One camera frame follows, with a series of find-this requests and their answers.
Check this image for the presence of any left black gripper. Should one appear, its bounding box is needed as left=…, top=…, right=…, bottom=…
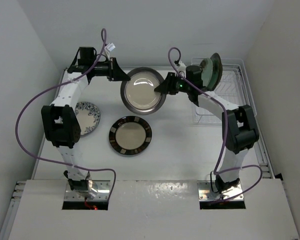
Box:
left=89, top=57, right=130, bottom=81

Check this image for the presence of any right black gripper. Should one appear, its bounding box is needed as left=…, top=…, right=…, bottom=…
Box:
left=155, top=72, right=192, bottom=95

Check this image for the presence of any grey rimmed plate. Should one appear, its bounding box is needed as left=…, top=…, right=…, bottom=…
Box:
left=120, top=67, right=166, bottom=115
left=207, top=53, right=223, bottom=91

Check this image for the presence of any teal flower plate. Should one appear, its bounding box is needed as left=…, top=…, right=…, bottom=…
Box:
left=199, top=58, right=213, bottom=87

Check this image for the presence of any black patterned rim plate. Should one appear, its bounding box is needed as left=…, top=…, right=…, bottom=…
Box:
left=108, top=115, right=153, bottom=156

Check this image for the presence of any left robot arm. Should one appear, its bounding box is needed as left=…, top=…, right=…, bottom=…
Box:
left=41, top=47, right=130, bottom=195

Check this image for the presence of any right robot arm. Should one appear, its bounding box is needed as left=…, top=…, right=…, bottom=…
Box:
left=155, top=64, right=260, bottom=193

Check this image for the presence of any blue floral white plate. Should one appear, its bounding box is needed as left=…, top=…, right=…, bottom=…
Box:
left=74, top=101, right=101, bottom=137

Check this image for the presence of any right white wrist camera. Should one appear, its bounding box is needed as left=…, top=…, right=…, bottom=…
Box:
left=175, top=60, right=187, bottom=74

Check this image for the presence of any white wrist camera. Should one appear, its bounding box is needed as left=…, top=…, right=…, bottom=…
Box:
left=175, top=60, right=187, bottom=74
left=105, top=43, right=116, bottom=52

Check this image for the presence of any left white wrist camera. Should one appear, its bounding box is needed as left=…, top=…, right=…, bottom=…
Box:
left=105, top=43, right=116, bottom=52

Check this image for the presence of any white wire dish rack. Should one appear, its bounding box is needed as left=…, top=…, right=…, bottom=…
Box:
left=192, top=58, right=257, bottom=126

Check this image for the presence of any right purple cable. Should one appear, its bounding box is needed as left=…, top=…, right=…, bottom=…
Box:
left=167, top=47, right=263, bottom=202

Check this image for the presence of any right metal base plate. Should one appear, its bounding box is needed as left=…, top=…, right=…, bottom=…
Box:
left=197, top=180, right=244, bottom=202

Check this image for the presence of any metal base plate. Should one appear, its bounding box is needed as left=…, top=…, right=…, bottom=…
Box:
left=63, top=179, right=110, bottom=202
left=197, top=180, right=244, bottom=202

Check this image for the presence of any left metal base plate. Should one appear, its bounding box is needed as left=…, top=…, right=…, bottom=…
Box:
left=63, top=179, right=110, bottom=202

